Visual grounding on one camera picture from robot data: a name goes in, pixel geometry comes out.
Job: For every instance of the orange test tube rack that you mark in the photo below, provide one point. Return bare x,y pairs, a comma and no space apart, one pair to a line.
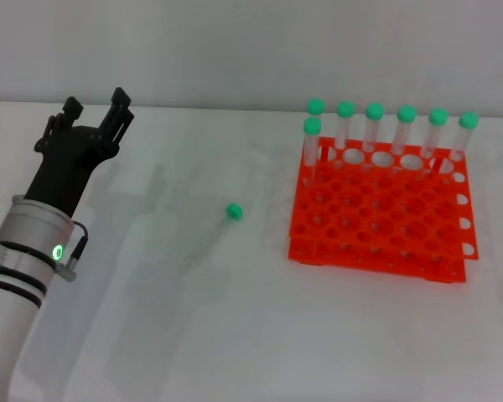
385,209

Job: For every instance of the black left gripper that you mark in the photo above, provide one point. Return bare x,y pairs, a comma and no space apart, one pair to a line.
67,163

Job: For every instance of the green-capped clear test tube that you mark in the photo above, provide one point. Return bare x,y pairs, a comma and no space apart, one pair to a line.
406,113
316,105
234,210
312,125
374,110
468,120
438,116
345,109

